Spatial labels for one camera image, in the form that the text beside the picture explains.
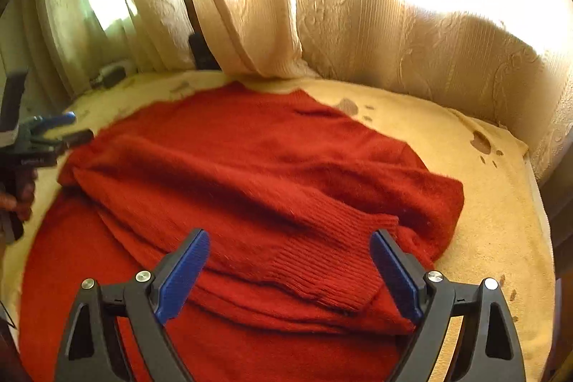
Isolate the black power adapter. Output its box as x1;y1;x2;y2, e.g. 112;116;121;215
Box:
100;65;127;89

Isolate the beige patterned curtain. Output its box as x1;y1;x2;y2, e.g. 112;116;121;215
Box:
1;0;572;181

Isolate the white power strip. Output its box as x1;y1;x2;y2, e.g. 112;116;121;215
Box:
90;59;137;89

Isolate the yellow paw print blanket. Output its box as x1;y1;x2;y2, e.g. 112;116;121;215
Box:
0;69;557;382

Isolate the person's left hand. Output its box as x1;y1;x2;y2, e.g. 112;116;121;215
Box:
0;169;38;222

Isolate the red knit sweater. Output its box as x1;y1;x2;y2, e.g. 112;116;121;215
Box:
19;83;464;381

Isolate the black speaker box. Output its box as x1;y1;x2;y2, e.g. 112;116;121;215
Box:
184;0;221;71

